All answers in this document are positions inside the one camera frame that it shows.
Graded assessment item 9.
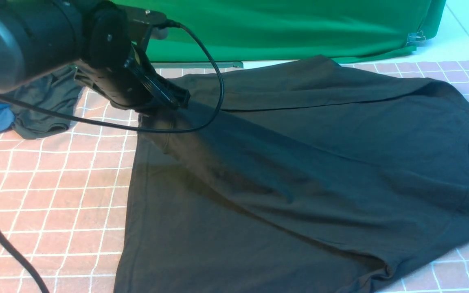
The metal binder clip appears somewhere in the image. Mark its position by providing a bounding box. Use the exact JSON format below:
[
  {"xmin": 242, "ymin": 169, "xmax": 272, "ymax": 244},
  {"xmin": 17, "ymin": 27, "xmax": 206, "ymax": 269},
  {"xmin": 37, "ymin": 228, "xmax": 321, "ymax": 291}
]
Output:
[{"xmin": 405, "ymin": 31, "xmax": 426, "ymax": 47}]

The dark gray crumpled garment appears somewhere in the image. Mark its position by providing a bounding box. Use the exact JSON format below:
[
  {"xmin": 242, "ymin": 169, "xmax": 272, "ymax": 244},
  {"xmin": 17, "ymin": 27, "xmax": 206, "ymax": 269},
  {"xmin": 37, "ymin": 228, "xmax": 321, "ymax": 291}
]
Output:
[{"xmin": 5, "ymin": 66, "xmax": 83, "ymax": 140}]

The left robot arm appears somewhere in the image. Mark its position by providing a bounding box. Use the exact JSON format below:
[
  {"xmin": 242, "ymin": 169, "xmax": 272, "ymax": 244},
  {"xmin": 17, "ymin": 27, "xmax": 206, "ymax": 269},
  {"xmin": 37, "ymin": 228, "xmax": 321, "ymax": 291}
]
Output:
[{"xmin": 0, "ymin": 0, "xmax": 190, "ymax": 113}]

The gray bar under backdrop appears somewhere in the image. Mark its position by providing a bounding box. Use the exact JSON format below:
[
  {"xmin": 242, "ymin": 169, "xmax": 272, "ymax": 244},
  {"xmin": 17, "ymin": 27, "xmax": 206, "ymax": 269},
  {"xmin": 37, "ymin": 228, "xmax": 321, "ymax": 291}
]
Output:
[{"xmin": 151, "ymin": 61, "xmax": 243, "ymax": 69}]

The green backdrop cloth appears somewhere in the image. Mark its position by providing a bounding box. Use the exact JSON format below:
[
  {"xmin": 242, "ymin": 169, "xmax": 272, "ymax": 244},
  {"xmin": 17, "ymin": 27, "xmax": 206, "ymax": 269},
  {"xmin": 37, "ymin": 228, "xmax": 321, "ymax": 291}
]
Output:
[{"xmin": 116, "ymin": 0, "xmax": 445, "ymax": 63}]

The gray long-sleeved shirt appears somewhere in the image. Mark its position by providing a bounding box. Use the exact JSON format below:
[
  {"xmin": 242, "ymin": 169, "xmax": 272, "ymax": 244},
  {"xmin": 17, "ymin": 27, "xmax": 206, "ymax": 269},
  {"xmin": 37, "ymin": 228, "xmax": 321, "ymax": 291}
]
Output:
[{"xmin": 114, "ymin": 56, "xmax": 469, "ymax": 293}]

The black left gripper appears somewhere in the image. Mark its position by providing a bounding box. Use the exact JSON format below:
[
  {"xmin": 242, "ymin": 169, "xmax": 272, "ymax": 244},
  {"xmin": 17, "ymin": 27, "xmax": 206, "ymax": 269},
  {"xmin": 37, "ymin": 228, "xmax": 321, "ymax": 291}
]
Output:
[{"xmin": 74, "ymin": 0, "xmax": 191, "ymax": 111}]

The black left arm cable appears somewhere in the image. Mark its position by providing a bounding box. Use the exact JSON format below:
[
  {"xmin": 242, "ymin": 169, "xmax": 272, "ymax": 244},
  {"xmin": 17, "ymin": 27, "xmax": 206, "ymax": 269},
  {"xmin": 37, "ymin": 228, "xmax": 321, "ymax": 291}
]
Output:
[{"xmin": 0, "ymin": 20, "xmax": 225, "ymax": 293}]

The pink grid tablecloth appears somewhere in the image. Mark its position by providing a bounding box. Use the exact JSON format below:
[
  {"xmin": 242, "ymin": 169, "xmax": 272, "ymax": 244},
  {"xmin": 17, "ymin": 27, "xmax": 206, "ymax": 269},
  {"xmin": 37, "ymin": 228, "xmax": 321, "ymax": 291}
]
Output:
[{"xmin": 0, "ymin": 61, "xmax": 469, "ymax": 293}]

